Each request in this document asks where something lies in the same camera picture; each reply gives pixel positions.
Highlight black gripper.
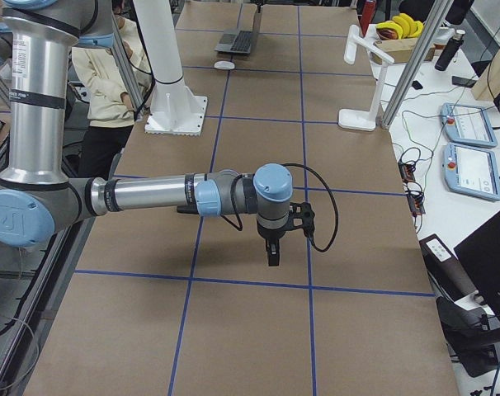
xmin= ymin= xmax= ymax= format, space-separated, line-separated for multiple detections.
xmin=257 ymin=224 xmax=285 ymax=266

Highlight white desk lamp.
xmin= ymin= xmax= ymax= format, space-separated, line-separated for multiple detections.
xmin=337 ymin=24 xmax=395 ymax=132

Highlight white computer mouse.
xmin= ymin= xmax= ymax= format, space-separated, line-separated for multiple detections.
xmin=214 ymin=61 xmax=235 ymax=70

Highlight grey laptop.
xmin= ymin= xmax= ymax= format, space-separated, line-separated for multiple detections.
xmin=215 ymin=4 xmax=262 ymax=55

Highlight near blue teach pendant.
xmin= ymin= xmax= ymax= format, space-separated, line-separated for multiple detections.
xmin=442 ymin=143 xmax=500 ymax=201

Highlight blue teach pendant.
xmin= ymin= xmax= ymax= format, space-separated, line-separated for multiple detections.
xmin=440 ymin=102 xmax=498 ymax=149
xmin=442 ymin=143 xmax=500 ymax=201

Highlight person in cream sweater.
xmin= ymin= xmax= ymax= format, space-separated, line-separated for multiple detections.
xmin=71 ymin=0 xmax=152 ymax=178

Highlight black monitor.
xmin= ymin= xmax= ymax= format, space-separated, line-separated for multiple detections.
xmin=455 ymin=211 xmax=500 ymax=315

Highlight far blue teach pendant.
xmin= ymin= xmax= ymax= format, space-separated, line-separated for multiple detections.
xmin=440 ymin=102 xmax=498 ymax=149

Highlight cardboard box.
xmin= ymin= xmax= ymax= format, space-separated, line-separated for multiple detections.
xmin=371 ymin=38 xmax=435 ymax=64

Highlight red bottle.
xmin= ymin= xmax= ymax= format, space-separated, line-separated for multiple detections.
xmin=359 ymin=0 xmax=376 ymax=35

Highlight yellow bananas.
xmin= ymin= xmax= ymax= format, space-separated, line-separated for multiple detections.
xmin=375 ymin=13 xmax=424 ymax=40

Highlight black water bottle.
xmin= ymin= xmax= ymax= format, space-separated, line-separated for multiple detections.
xmin=434 ymin=29 xmax=465 ymax=71

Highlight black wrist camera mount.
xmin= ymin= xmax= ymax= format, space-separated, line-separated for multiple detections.
xmin=288 ymin=202 xmax=315 ymax=238

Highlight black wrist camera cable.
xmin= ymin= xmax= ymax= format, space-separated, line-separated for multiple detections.
xmin=282 ymin=163 xmax=340 ymax=253

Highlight white camera stand column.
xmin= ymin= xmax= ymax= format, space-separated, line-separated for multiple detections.
xmin=134 ymin=0 xmax=208 ymax=136

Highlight aluminium frame post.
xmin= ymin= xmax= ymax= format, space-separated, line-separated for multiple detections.
xmin=380 ymin=0 xmax=453 ymax=130

